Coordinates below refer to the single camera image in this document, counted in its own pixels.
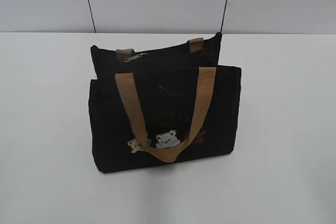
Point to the silver zipper pull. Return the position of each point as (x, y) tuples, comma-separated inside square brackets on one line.
[(134, 57)]

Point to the black canvas tote bag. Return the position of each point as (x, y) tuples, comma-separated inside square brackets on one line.
[(176, 104)]

